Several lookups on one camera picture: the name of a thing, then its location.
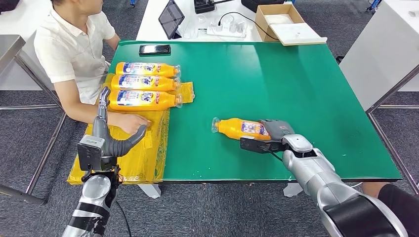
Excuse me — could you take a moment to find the steel table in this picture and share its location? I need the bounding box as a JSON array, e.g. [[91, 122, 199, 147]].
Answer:
[[0, 35, 81, 206]]

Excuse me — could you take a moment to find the black tablet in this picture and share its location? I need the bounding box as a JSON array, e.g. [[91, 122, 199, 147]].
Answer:
[[158, 0, 186, 40]]

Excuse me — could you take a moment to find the black smartphone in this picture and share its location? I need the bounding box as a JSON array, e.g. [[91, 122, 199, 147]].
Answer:
[[138, 44, 171, 56]]

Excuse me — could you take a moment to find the yellow taped cardboard sheet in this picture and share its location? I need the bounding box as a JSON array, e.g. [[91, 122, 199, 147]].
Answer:
[[67, 73, 196, 186]]

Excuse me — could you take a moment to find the white table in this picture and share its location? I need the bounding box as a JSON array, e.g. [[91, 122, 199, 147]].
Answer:
[[135, 0, 264, 42]]

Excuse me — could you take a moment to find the white power strip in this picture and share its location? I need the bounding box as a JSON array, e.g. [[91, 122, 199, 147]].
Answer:
[[206, 16, 249, 38]]

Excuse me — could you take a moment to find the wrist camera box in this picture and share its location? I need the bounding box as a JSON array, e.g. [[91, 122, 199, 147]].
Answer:
[[240, 136, 286, 155], [77, 134, 107, 172]]

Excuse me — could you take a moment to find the person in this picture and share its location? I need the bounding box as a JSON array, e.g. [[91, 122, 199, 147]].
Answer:
[[34, 0, 152, 136], [361, 182, 419, 237]]

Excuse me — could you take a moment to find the black bag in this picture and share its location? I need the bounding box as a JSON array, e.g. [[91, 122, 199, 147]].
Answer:
[[0, 0, 21, 14], [241, 0, 286, 13]]

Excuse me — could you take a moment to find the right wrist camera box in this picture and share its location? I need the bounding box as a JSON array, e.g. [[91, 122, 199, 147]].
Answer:
[[240, 136, 286, 155]]

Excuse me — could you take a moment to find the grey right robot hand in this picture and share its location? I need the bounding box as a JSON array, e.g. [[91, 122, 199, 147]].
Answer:
[[258, 119, 295, 141]]

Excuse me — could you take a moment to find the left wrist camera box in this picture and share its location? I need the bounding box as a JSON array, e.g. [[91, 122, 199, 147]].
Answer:
[[77, 134, 107, 172]]

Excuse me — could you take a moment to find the orange detergent bottle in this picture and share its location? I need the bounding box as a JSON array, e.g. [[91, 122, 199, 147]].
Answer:
[[115, 62, 182, 79], [108, 89, 183, 112], [110, 74, 181, 92], [211, 117, 272, 141]]

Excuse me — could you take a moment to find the steel table frame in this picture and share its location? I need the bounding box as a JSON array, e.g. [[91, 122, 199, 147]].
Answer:
[[366, 64, 419, 195]]

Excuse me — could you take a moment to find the white table leg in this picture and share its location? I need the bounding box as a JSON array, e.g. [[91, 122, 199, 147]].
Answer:
[[283, 182, 303, 198], [137, 184, 162, 199]]

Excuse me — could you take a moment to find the white desk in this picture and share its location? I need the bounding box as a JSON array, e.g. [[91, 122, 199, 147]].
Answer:
[[339, 0, 419, 111], [0, 0, 66, 114]]

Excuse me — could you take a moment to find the white foam pad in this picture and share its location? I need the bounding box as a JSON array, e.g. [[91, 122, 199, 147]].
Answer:
[[264, 14, 293, 26]]

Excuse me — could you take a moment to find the brown cardboard box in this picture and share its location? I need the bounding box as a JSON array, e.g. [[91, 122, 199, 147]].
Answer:
[[255, 3, 305, 42]]

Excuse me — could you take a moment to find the black power cable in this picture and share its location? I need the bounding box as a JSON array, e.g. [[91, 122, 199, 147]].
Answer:
[[217, 11, 280, 41]]

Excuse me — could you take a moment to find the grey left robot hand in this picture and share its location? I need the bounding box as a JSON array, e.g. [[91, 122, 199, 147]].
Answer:
[[92, 86, 148, 158]]

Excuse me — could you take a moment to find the white foam board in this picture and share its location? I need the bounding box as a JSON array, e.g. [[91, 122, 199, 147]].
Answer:
[[269, 22, 328, 46]]

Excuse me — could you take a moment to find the black electronic device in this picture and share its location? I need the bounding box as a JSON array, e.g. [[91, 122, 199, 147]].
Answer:
[[194, 0, 235, 14]]

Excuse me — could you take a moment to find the green table mat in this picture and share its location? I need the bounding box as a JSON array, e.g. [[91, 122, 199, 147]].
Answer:
[[109, 40, 403, 182]]

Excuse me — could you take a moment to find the person's hand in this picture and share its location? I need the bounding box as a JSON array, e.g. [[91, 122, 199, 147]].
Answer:
[[109, 113, 152, 136]]

